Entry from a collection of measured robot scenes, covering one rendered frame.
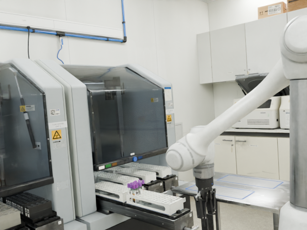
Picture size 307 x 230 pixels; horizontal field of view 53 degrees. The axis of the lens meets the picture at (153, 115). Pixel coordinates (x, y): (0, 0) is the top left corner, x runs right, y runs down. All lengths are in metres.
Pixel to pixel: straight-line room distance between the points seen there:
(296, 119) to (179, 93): 3.15
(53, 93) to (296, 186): 1.14
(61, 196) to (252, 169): 2.62
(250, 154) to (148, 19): 1.99
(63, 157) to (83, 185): 0.20
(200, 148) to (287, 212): 0.33
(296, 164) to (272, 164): 2.73
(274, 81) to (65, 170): 1.07
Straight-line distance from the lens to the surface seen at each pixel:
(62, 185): 1.64
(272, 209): 1.49
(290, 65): 0.93
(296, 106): 0.95
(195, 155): 1.09
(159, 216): 1.46
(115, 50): 3.32
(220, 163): 4.01
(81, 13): 3.16
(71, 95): 1.64
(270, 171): 3.73
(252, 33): 4.05
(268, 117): 3.62
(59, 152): 1.61
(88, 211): 1.76
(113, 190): 1.71
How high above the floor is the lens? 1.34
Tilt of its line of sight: 3 degrees down
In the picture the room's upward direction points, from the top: 4 degrees counter-clockwise
